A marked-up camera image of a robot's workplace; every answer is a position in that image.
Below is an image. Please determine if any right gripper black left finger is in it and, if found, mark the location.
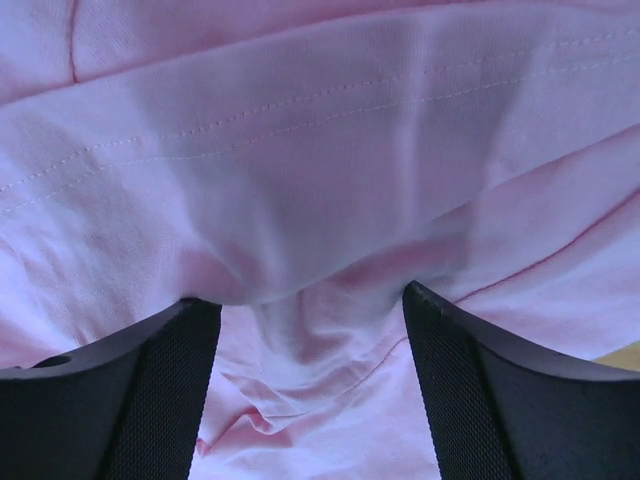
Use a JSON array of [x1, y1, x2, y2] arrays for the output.
[[1, 299, 221, 480]]

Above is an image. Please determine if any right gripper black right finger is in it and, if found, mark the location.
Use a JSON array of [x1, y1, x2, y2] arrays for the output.
[[402, 282, 639, 480]]

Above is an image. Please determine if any pink t shirt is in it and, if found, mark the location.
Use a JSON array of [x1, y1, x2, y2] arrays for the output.
[[1, 1, 639, 479]]

